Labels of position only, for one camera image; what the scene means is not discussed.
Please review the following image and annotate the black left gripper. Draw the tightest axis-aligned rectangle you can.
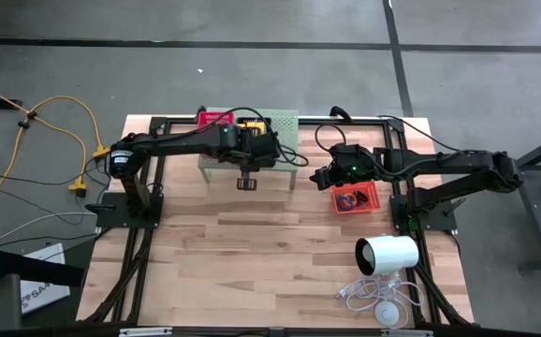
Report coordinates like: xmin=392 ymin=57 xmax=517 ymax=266
xmin=234 ymin=133 xmax=283 ymax=192

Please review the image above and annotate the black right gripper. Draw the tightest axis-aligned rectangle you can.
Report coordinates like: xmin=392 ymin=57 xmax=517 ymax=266
xmin=309 ymin=141 xmax=387 ymax=191

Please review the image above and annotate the blue coil wrist keychain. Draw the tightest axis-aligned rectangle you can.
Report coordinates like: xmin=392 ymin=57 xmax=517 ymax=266
xmin=336 ymin=193 xmax=358 ymax=212

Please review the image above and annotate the yellow green crayon box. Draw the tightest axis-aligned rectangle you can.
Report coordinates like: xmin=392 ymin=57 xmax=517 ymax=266
xmin=242 ymin=121 xmax=269 ymax=137

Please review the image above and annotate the black slotted plastic basket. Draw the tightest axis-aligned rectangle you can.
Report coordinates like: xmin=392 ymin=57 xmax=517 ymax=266
xmin=235 ymin=116 xmax=276 ymax=141

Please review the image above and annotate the red plastic basket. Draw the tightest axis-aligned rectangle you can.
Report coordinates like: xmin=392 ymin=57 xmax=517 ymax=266
xmin=197 ymin=110 xmax=236 ymax=130

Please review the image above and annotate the orange plastic basket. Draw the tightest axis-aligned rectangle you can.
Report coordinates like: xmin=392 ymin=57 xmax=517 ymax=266
xmin=331 ymin=181 xmax=382 ymax=216

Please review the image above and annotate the green perforated metal stand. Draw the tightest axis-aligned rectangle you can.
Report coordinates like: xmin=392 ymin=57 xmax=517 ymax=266
xmin=197 ymin=107 xmax=300 ymax=191

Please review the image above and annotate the white round lamp base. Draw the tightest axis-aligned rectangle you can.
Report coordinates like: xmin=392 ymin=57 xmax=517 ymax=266
xmin=373 ymin=300 xmax=401 ymax=327

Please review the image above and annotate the black stand foot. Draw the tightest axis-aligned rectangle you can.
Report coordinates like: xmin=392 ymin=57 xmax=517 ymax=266
xmin=0 ymin=249 xmax=87 ymax=288

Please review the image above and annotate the white printed cardboard box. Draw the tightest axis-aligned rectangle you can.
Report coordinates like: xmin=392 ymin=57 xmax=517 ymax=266
xmin=20 ymin=242 xmax=72 ymax=315

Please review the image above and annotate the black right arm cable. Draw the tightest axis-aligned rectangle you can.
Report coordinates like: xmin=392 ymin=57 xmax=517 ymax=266
xmin=314 ymin=123 xmax=349 ymax=154

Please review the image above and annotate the black aluminium table frame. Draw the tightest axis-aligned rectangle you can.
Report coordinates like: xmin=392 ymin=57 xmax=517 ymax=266
xmin=82 ymin=106 xmax=474 ymax=328

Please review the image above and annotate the white lamp cable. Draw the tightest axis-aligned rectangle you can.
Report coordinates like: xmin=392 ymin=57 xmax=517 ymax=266
xmin=336 ymin=272 xmax=426 ymax=330

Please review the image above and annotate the yellow extension cable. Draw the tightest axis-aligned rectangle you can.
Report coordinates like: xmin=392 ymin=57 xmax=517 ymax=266
xmin=0 ymin=78 xmax=112 ymax=198

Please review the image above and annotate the silver metal bracket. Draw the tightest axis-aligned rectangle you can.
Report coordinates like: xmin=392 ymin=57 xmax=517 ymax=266
xmin=119 ymin=327 xmax=173 ymax=337
xmin=381 ymin=329 xmax=435 ymax=337

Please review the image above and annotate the white floor cable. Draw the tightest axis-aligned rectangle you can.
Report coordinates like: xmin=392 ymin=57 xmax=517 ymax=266
xmin=0 ymin=211 xmax=101 ymax=242

